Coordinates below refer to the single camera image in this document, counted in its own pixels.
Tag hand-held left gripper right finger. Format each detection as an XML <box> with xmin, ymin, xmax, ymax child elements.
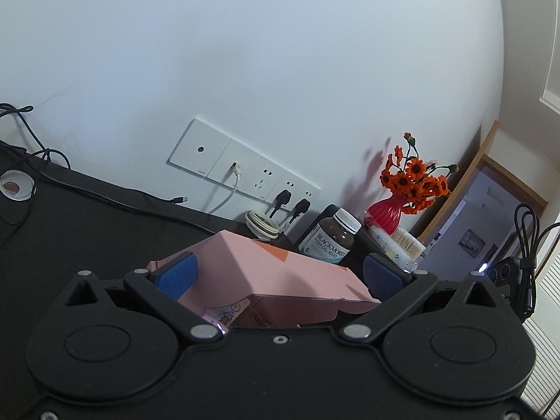
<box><xmin>341</xmin><ymin>254</ymin><xmax>496</xmax><ymax>344</ymax></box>

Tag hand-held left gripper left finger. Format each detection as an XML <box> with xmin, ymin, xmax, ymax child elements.
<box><xmin>63</xmin><ymin>252</ymin><xmax>219</xmax><ymax>344</ymax></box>

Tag cartoon sticker pack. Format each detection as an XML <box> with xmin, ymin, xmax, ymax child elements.
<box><xmin>203</xmin><ymin>300</ymin><xmax>252</xmax><ymax>329</ymax></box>

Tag pink cardboard box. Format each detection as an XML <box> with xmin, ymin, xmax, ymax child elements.
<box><xmin>146</xmin><ymin>230</ymin><xmax>381</xmax><ymax>329</ymax></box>

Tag black desktop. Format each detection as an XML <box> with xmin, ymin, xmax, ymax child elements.
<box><xmin>0</xmin><ymin>140</ymin><xmax>381</xmax><ymax>420</ymax></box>

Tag patterned white pack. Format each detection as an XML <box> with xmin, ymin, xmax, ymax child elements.
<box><xmin>367</xmin><ymin>225</ymin><xmax>405</xmax><ymax>265</ymax></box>

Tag cotton swab box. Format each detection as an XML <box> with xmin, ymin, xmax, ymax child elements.
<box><xmin>391</xmin><ymin>227</ymin><xmax>426</xmax><ymax>270</ymax></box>

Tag red vase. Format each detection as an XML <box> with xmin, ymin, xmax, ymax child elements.
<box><xmin>366</xmin><ymin>197</ymin><xmax>410</xmax><ymax>235</ymax></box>

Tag brown supplement bottle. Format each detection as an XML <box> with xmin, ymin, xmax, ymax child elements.
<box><xmin>299</xmin><ymin>208</ymin><xmax>362</xmax><ymax>265</ymax></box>

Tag white radiator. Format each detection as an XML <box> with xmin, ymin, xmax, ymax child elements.
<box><xmin>520</xmin><ymin>258</ymin><xmax>560</xmax><ymax>420</ymax></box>

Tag black power plug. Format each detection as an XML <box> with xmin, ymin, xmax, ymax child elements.
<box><xmin>284</xmin><ymin>199</ymin><xmax>311</xmax><ymax>232</ymax></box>
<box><xmin>269</xmin><ymin>189</ymin><xmax>293</xmax><ymax>219</ymax></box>

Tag silver desk grommet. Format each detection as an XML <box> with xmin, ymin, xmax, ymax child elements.
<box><xmin>0</xmin><ymin>170</ymin><xmax>36</xmax><ymax>202</ymax></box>

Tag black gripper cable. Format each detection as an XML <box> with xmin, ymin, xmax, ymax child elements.
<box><xmin>513</xmin><ymin>203</ymin><xmax>560</xmax><ymax>321</ymax></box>

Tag framed wall picture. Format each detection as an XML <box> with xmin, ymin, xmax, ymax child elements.
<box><xmin>458</xmin><ymin>229</ymin><xmax>485</xmax><ymax>258</ymax></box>

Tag beige round cable reel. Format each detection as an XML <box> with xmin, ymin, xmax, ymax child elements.
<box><xmin>245</xmin><ymin>210</ymin><xmax>280</xmax><ymax>241</ymax></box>

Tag white charging cable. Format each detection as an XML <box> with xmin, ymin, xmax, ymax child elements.
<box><xmin>208</xmin><ymin>162</ymin><xmax>242</xmax><ymax>215</ymax></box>

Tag white wall socket panel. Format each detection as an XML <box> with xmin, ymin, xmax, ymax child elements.
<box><xmin>166</xmin><ymin>117</ymin><xmax>321</xmax><ymax>204</ymax></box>

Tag tangled black cables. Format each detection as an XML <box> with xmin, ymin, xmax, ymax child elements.
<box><xmin>0</xmin><ymin>104</ymin><xmax>189</xmax><ymax>226</ymax></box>

